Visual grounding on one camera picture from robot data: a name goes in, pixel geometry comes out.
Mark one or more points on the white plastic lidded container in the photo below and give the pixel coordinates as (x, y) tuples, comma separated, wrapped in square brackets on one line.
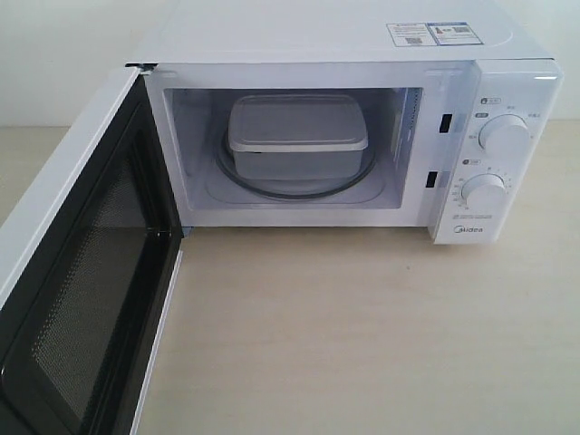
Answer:
[(297, 136)]

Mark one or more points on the white microwave door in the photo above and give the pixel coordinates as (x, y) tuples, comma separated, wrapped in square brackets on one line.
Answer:
[(89, 257)]

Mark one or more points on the white microwave oven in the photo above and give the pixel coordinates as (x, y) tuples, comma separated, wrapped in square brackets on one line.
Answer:
[(423, 106)]

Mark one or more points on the lower white microwave knob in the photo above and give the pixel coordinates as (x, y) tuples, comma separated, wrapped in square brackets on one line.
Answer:
[(485, 192)]

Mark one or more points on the white microwave knob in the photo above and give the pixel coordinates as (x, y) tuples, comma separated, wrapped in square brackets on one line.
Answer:
[(485, 192), (503, 133)]

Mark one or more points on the printed instruction label sticker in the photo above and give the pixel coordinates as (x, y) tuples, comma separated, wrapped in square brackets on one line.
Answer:
[(433, 34)]

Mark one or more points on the upper white microwave knob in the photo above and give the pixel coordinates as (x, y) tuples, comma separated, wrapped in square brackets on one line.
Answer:
[(503, 133)]

